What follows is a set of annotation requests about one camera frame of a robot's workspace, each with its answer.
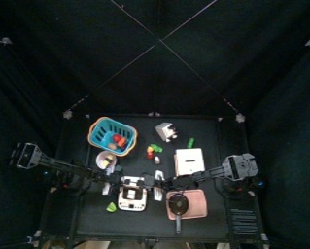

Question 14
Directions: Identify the white bowl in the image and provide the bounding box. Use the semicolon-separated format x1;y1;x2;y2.
95;150;118;171

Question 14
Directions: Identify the black frying pan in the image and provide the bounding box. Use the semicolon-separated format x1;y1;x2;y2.
167;193;190;235

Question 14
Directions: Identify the green toy wedge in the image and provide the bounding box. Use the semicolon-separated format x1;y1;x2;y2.
106;201;118;214

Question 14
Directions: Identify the white toy stove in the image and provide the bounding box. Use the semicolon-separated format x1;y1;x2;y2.
116;175;150;212

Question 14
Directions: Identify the green toy vegetable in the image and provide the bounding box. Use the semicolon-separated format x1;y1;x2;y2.
150;143;165;154

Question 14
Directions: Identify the white toy toaster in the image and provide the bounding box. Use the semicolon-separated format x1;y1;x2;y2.
174;148;206;177

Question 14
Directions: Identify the pink mat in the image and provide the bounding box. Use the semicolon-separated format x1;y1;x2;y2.
166;189;209;221

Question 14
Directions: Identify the blue basket orange rim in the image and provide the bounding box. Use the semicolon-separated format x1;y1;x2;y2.
87;116;139;158

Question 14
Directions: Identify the white toy appliance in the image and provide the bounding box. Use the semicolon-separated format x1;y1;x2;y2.
155;122;179;144

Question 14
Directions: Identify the thin white cord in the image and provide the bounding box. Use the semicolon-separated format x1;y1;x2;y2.
108;0;241;115
68;0;218;111

